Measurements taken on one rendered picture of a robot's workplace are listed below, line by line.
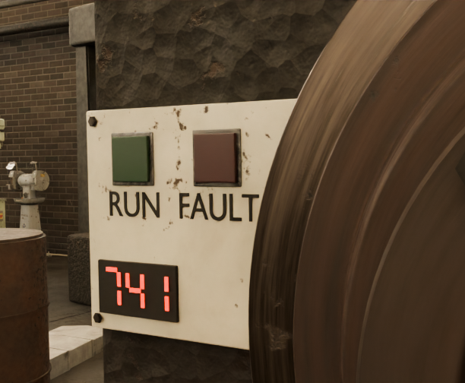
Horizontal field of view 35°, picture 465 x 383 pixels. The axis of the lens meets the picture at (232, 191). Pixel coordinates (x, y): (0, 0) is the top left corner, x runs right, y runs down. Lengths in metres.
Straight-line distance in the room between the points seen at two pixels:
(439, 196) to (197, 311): 0.35
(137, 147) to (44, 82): 8.78
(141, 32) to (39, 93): 8.80
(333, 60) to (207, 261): 0.24
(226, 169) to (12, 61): 9.28
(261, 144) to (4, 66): 9.40
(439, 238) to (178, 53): 0.38
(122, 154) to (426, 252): 0.38
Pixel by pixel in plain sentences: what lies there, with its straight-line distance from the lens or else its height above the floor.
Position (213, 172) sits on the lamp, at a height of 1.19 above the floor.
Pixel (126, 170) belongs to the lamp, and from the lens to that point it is 0.60.
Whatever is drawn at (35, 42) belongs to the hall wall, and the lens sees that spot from 9.52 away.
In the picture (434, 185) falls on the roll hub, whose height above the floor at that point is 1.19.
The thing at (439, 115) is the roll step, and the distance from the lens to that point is 0.30.
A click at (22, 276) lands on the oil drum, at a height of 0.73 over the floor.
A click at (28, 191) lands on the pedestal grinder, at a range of 9.01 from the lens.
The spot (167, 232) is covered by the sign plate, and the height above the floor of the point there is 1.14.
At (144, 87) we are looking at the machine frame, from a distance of 0.62.
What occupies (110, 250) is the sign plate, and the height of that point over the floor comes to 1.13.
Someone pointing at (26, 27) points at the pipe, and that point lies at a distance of 9.18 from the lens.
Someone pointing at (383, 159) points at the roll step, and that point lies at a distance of 0.33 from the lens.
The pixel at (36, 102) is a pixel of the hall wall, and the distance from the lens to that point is 9.44.
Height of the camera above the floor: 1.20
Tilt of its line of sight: 3 degrees down
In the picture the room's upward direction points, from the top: 1 degrees counter-clockwise
